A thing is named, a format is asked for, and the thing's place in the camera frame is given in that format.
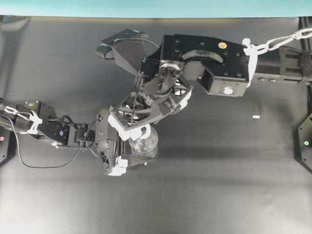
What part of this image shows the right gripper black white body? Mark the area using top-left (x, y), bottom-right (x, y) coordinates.
top-left (108, 80), bottom-right (193, 140)

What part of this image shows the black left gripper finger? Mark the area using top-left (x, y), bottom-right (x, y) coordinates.
top-left (116, 135), bottom-right (131, 161)
top-left (126, 156), bottom-right (149, 168)

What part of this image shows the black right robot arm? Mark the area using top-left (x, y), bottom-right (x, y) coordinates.
top-left (108, 35), bottom-right (312, 140)

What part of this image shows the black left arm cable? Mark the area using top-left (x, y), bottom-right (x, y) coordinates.
top-left (4, 114), bottom-right (98, 169)

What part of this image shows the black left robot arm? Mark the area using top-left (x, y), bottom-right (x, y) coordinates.
top-left (0, 99), bottom-right (151, 176)

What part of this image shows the black frame rail right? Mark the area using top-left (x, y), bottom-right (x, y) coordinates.
top-left (298, 16), bottom-right (312, 52)

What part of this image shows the clear plastic bottle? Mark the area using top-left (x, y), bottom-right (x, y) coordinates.
top-left (129, 126), bottom-right (159, 162)

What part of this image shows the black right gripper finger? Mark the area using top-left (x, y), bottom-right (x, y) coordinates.
top-left (129, 124), bottom-right (151, 140)

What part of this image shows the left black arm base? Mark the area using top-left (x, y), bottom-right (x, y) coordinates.
top-left (0, 127), bottom-right (16, 167)

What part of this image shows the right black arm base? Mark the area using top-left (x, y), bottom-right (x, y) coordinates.
top-left (294, 113), bottom-right (312, 174)

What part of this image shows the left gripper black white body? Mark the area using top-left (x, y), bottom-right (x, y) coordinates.
top-left (95, 107), bottom-right (128, 176)

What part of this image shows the white right arm cable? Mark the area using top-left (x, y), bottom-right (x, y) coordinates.
top-left (242, 28), bottom-right (312, 88)

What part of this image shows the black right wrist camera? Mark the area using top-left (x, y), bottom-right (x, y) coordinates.
top-left (96, 29), bottom-right (148, 76)

